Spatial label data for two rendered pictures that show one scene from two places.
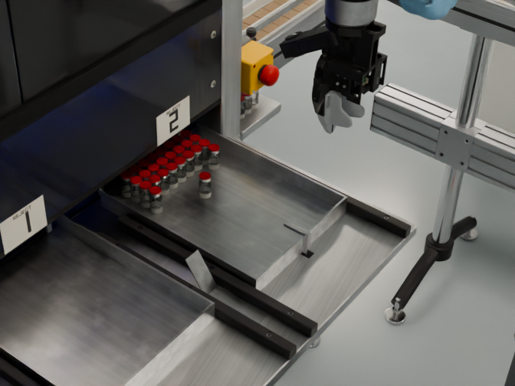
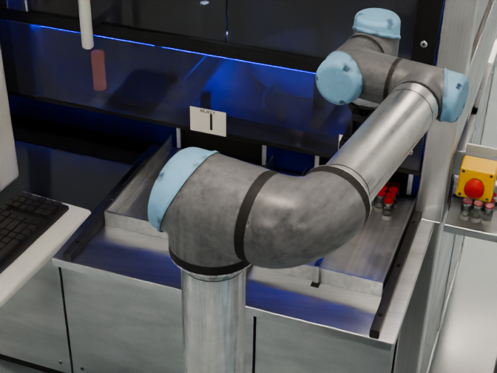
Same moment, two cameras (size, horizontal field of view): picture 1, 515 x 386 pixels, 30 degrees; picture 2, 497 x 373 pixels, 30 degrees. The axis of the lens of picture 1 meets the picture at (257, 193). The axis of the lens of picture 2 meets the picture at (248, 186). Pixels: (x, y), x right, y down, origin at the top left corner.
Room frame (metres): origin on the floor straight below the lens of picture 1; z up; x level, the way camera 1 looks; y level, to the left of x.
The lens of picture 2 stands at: (0.65, -1.40, 2.03)
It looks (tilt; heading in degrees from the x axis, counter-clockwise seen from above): 34 degrees down; 74
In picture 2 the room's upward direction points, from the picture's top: 1 degrees clockwise
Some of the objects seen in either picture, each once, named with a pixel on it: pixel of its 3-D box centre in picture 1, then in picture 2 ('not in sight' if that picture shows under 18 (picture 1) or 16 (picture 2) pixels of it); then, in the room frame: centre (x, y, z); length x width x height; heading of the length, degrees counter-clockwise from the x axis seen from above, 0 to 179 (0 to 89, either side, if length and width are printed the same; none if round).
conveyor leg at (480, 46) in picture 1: (458, 150); not in sight; (2.02, -0.53, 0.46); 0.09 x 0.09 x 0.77; 55
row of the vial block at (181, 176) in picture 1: (175, 172); (354, 195); (1.33, 0.15, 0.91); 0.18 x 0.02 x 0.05; 144
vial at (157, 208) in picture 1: (155, 200); not in sight; (1.26, 0.17, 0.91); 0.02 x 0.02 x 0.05
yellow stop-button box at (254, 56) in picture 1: (247, 66); (478, 176); (1.55, 0.03, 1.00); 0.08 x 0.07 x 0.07; 55
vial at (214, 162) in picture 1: (214, 156); (387, 209); (1.38, 0.08, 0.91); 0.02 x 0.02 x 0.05
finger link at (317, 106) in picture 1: (324, 88); not in sight; (1.22, -0.10, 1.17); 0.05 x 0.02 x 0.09; 145
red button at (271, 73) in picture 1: (267, 74); (474, 188); (1.53, -0.01, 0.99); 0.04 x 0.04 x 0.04; 55
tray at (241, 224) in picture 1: (224, 201); (340, 226); (1.27, 0.06, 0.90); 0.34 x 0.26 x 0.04; 54
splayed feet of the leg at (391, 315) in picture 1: (436, 256); not in sight; (2.02, -0.53, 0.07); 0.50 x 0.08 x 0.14; 145
